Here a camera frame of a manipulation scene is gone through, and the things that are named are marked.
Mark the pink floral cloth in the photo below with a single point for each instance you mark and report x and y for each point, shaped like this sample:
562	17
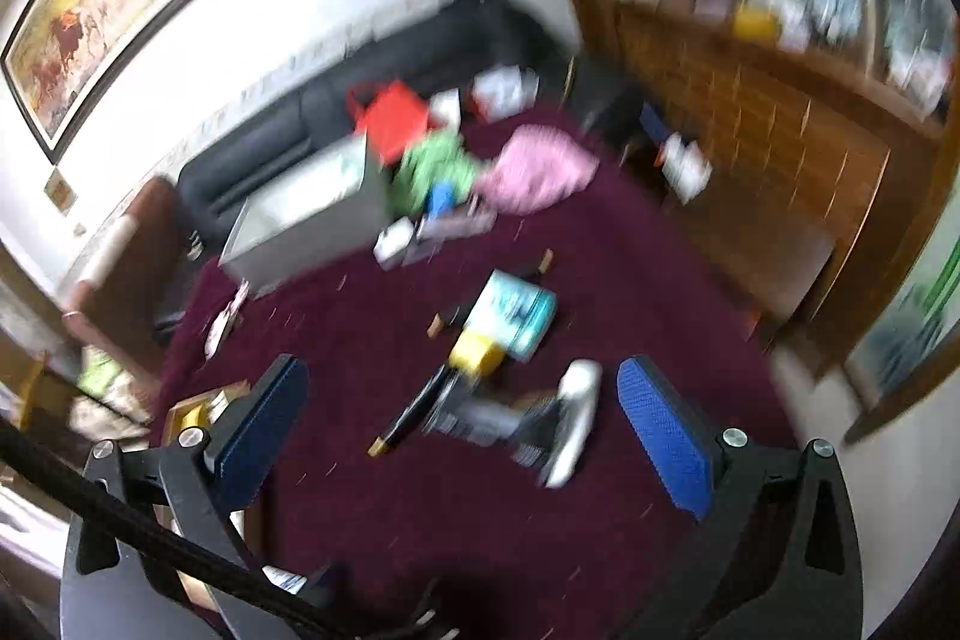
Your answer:
538	167

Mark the black pen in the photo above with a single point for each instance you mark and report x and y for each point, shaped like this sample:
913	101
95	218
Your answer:
412	416

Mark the yellow tape roll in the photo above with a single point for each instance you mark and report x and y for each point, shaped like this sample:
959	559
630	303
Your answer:
475	355

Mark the white bottle red cap label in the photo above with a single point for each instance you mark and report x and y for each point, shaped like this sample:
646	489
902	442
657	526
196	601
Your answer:
578	395

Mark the brown armchair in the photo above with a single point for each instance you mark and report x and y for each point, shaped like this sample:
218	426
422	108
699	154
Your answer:
114	303

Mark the small white charger box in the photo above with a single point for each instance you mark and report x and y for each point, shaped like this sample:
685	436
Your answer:
396	245

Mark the teal white tissue pack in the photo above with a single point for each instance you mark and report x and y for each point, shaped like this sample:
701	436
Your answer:
513	312

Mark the green cloth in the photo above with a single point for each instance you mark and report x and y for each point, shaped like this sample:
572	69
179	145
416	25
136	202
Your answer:
438	157

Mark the black sofa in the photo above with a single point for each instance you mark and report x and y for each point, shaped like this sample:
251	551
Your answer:
444	51

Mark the white keychain tag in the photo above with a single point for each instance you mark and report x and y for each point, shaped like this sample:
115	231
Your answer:
223	323

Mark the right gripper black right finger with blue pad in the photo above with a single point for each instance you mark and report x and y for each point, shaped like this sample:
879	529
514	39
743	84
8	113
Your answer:
775	553

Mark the black grey plastic pouch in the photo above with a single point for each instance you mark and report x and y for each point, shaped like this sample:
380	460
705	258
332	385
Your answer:
467	413

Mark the wooden panel cabinet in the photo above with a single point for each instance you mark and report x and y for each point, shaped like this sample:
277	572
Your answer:
807	131

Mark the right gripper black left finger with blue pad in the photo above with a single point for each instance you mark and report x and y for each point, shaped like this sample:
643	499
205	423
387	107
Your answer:
151	552

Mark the red bag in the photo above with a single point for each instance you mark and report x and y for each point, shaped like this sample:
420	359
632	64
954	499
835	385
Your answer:
391	114

